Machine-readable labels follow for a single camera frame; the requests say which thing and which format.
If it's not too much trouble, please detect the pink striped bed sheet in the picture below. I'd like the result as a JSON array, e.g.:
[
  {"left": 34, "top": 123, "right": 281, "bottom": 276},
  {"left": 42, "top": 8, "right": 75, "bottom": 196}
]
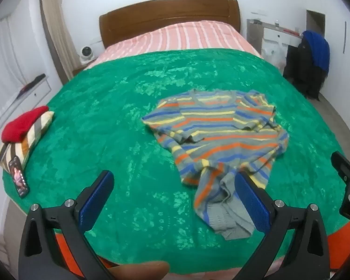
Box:
[{"left": 84, "top": 20, "right": 261, "bottom": 70}]

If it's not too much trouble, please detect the wooden headboard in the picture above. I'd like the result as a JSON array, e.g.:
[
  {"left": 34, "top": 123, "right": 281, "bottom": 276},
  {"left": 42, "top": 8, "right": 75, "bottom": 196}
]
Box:
[{"left": 98, "top": 0, "right": 241, "bottom": 49}]

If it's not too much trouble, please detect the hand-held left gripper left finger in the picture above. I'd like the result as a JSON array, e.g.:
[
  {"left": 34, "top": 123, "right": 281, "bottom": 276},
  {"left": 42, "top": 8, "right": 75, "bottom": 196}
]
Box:
[{"left": 18, "top": 170, "right": 115, "bottom": 280}]

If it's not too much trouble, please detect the green floral blanket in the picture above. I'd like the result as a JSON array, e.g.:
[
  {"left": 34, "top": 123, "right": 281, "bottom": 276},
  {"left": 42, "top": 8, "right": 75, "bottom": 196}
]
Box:
[{"left": 2, "top": 48, "right": 350, "bottom": 266}]

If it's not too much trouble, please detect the red knit cloth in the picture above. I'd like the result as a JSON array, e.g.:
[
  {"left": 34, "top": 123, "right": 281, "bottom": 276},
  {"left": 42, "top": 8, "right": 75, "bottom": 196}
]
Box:
[{"left": 1, "top": 106, "right": 49, "bottom": 144}]

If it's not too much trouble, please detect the wooden nightstand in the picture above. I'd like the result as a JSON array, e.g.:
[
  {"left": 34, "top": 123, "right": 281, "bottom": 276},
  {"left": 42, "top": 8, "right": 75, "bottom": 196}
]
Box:
[{"left": 72, "top": 60, "right": 97, "bottom": 76}]

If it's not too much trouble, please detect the striped knit sweater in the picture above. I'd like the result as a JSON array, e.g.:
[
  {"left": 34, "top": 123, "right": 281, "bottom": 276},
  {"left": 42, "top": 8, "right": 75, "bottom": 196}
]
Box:
[{"left": 142, "top": 90, "right": 289, "bottom": 240}]

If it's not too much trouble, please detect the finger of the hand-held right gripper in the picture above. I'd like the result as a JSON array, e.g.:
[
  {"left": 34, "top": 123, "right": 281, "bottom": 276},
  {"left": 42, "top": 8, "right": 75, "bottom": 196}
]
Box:
[{"left": 331, "top": 151, "right": 350, "bottom": 190}]

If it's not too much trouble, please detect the small white fan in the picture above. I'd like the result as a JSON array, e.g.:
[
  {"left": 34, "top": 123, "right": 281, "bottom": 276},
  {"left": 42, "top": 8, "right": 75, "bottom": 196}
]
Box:
[{"left": 79, "top": 46, "right": 96, "bottom": 64}]

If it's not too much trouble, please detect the smartphone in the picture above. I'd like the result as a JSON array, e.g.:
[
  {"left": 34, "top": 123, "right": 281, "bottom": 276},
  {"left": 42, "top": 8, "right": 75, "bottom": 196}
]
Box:
[{"left": 9, "top": 156, "right": 30, "bottom": 199}]

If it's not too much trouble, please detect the white desk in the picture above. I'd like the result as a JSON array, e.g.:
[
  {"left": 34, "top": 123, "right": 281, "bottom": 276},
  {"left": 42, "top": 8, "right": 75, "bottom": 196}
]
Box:
[{"left": 246, "top": 18, "right": 304, "bottom": 66}]

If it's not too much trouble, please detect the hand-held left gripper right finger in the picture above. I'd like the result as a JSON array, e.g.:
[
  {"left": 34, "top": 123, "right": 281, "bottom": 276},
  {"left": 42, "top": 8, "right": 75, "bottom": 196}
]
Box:
[{"left": 230, "top": 171, "right": 331, "bottom": 280}]

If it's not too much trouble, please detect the blue cloth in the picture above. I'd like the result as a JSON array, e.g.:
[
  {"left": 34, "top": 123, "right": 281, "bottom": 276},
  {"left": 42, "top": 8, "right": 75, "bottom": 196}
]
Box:
[{"left": 302, "top": 30, "right": 330, "bottom": 72}]

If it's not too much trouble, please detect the striped pillow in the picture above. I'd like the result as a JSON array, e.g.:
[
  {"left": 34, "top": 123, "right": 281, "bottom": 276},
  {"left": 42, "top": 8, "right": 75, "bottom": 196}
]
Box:
[{"left": 0, "top": 111, "right": 54, "bottom": 172}]

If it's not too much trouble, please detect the long dark object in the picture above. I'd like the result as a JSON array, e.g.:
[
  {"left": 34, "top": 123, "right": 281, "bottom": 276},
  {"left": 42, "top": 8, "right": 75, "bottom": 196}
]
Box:
[{"left": 16, "top": 74, "right": 46, "bottom": 98}]

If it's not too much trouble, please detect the beige curtain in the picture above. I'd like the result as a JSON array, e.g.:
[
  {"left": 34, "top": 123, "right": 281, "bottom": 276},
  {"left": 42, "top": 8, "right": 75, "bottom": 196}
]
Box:
[{"left": 40, "top": 0, "right": 81, "bottom": 85}]

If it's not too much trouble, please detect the black jacket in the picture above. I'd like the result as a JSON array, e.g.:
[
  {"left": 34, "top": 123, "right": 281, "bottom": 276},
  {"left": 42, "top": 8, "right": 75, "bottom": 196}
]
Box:
[{"left": 283, "top": 39, "right": 329, "bottom": 101}]

